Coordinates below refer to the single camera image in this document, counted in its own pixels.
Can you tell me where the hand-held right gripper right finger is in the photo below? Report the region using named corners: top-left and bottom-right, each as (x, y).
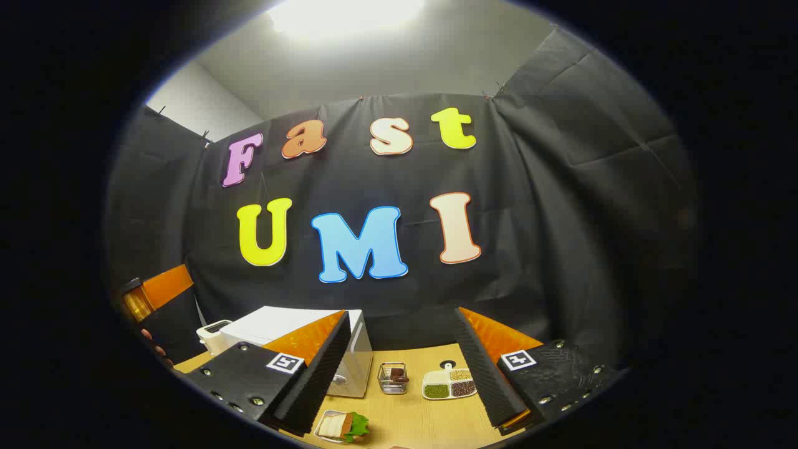
top-left (453, 307), bottom-right (621, 431)

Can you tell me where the white microwave oven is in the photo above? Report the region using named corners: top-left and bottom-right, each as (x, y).
top-left (219, 306), bottom-right (373, 398)

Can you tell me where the black backdrop cloth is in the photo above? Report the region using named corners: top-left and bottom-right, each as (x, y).
top-left (103, 25), bottom-right (699, 375)

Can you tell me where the small white tray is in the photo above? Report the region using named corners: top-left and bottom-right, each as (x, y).
top-left (314, 410), bottom-right (362, 445)

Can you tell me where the white divided dish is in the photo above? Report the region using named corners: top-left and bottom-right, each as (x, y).
top-left (421, 360), bottom-right (478, 400)

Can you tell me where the sandwich with green lettuce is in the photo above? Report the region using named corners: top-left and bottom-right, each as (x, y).
top-left (318, 412), bottom-right (370, 444)

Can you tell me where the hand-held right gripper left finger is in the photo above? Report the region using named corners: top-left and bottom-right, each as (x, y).
top-left (186, 310), bottom-right (352, 437)

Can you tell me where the white toaster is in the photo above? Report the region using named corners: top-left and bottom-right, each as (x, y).
top-left (196, 319), bottom-right (233, 356)

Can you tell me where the large ceiling light panel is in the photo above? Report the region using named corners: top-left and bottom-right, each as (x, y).
top-left (268, 0), bottom-right (428, 37)

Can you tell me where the metal wire basket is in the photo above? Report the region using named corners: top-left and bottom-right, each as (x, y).
top-left (377, 362), bottom-right (410, 395)

